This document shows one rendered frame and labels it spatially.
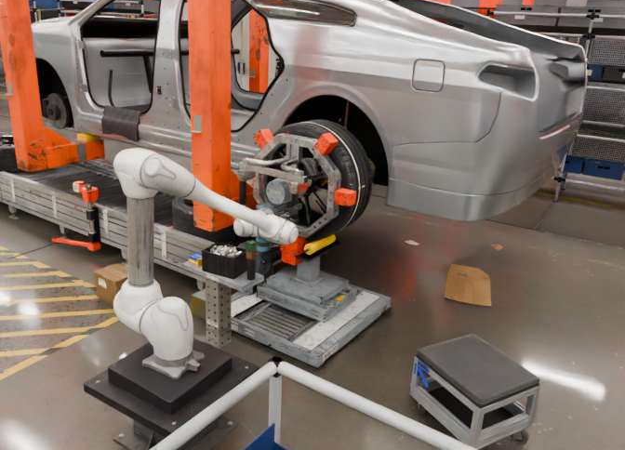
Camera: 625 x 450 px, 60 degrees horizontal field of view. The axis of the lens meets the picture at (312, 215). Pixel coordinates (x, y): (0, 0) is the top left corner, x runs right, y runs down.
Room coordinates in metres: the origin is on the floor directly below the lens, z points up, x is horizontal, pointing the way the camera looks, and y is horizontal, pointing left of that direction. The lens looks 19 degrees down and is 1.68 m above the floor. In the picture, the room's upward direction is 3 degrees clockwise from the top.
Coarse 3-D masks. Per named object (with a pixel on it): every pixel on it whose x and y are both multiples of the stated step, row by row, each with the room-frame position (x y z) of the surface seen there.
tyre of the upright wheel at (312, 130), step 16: (288, 128) 2.96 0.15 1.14; (304, 128) 2.90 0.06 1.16; (320, 128) 2.88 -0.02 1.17; (336, 128) 2.96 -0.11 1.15; (352, 144) 2.90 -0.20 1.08; (336, 160) 2.79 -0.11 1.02; (352, 160) 2.81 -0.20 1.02; (368, 160) 2.93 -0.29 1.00; (352, 176) 2.75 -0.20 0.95; (368, 176) 2.88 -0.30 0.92; (368, 192) 2.88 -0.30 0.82; (352, 208) 2.76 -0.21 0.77; (336, 224) 2.77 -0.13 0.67
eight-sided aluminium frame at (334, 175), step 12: (276, 144) 2.90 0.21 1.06; (300, 144) 2.81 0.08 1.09; (312, 144) 2.77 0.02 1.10; (264, 156) 2.95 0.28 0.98; (324, 156) 2.75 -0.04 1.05; (324, 168) 2.73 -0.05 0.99; (336, 168) 2.74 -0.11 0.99; (264, 180) 3.01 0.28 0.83; (336, 180) 2.70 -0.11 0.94; (264, 192) 3.01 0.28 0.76; (336, 204) 2.73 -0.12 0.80; (324, 216) 2.72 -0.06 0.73; (336, 216) 2.73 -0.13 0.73; (300, 228) 2.85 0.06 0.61; (312, 228) 2.76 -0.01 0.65
